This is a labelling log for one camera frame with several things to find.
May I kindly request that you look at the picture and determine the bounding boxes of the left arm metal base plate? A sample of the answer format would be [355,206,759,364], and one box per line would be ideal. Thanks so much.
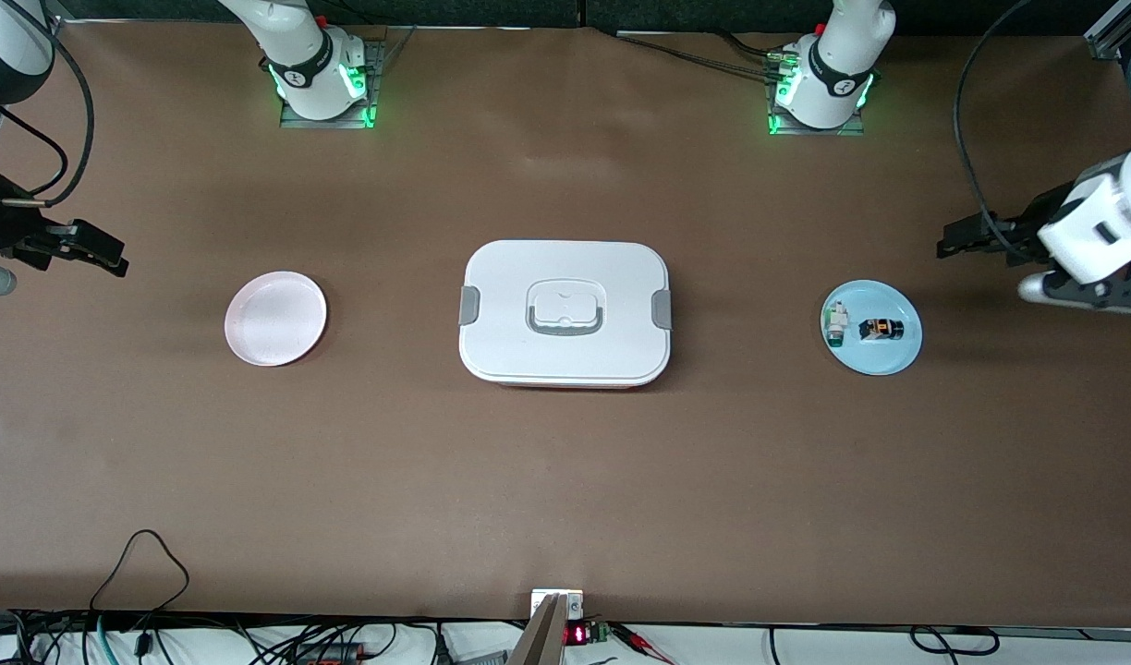
[767,55,867,138]

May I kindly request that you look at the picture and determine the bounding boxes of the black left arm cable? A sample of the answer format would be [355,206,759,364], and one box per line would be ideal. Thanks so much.
[954,0,1038,264]

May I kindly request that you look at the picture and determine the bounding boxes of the pink round plate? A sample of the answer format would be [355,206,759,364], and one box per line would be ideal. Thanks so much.
[224,271,328,368]

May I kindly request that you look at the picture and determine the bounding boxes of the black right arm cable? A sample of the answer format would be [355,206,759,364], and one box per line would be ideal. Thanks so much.
[0,0,96,209]

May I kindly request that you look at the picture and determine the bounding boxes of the small white box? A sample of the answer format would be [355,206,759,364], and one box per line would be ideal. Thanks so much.
[531,589,585,622]

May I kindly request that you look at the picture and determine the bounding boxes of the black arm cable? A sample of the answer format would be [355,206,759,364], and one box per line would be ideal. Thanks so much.
[954,0,1038,264]
[0,0,96,209]

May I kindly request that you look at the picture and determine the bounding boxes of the black base power cables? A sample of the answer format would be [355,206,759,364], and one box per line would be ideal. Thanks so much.
[616,30,793,82]

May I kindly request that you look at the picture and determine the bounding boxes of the orange and black device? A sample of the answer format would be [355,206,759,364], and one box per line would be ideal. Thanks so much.
[293,640,371,665]

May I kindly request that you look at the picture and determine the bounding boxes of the aluminium camera mount bar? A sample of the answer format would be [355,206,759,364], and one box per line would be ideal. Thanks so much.
[508,593,571,665]

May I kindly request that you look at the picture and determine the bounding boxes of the black looped cable with plug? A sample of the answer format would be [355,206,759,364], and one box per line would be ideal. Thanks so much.
[90,529,190,659]

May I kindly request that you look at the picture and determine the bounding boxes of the red and black clip leads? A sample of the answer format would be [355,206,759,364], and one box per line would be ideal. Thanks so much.
[612,624,679,664]

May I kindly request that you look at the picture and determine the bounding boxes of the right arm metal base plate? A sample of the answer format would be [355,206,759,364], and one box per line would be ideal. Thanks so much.
[279,42,379,130]

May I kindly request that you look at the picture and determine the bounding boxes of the white lunch box grey handle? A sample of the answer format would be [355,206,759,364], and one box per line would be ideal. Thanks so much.
[458,239,674,390]

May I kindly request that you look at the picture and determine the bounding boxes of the light blue round plate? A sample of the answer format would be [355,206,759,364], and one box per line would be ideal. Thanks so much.
[821,279,924,377]

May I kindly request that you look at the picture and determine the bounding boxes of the black coiled cable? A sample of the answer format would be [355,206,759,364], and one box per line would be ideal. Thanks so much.
[909,626,1001,657]

